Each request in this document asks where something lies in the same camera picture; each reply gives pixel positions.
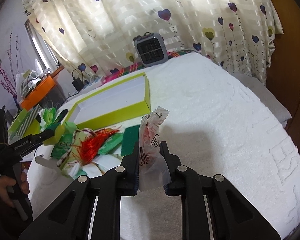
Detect red tassel ornament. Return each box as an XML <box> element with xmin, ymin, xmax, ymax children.
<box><xmin>73</xmin><ymin>128</ymin><xmax>119</xmax><ymax>166</ymax></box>

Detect orange storage box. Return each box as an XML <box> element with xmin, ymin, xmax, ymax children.
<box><xmin>19</xmin><ymin>76</ymin><xmax>56</xmax><ymax>111</ymax></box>

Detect green patterned cloth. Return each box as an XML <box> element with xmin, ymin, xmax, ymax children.
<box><xmin>57</xmin><ymin>128</ymin><xmax>102</xmax><ymax>180</ymax></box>

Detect heart pattern curtain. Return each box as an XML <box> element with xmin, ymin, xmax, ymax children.
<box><xmin>22</xmin><ymin>0</ymin><xmax>283</xmax><ymax>83</ymax></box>

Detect person's left hand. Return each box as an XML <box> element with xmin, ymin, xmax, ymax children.
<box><xmin>0</xmin><ymin>163</ymin><xmax>30</xmax><ymax>208</ymax></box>

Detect green tea bag pouch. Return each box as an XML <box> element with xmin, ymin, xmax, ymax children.
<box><xmin>51</xmin><ymin>121</ymin><xmax>77</xmax><ymax>160</ymax></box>

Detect black power adapter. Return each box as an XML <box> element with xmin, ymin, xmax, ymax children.
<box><xmin>71</xmin><ymin>68</ymin><xmax>89</xmax><ymax>92</ymax></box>

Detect purple flower branches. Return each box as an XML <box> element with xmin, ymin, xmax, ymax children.
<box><xmin>0</xmin><ymin>31</ymin><xmax>21</xmax><ymax>99</ymax></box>

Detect colourful plaid cloth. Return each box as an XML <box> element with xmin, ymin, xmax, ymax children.
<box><xmin>105</xmin><ymin>49</ymin><xmax>198</xmax><ymax>83</ymax></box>

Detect lime green tray box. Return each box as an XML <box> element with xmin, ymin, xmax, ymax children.
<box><xmin>65</xmin><ymin>73</ymin><xmax>151</xmax><ymax>130</ymax></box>

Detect grey portable fan heater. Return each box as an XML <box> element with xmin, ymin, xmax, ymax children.
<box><xmin>133</xmin><ymin>32</ymin><xmax>168</xmax><ymax>67</ymax></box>

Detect green striped box lid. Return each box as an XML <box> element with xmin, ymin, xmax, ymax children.
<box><xmin>8</xmin><ymin>105</ymin><xmax>43</xmax><ymax>141</ymax></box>

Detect white textured towel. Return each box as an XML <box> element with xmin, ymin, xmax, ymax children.
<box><xmin>28</xmin><ymin>53</ymin><xmax>300</xmax><ymax>239</ymax></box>

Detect green scouring pad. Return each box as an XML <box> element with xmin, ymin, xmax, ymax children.
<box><xmin>121</xmin><ymin>125</ymin><xmax>140</xmax><ymax>157</ymax></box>

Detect clear printed plastic packet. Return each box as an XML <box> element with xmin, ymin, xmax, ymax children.
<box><xmin>139</xmin><ymin>107</ymin><xmax>171</xmax><ymax>192</ymax></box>

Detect green white plastic wrapper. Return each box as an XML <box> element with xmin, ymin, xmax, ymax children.
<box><xmin>38</xmin><ymin>107</ymin><xmax>57</xmax><ymax>131</ymax></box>

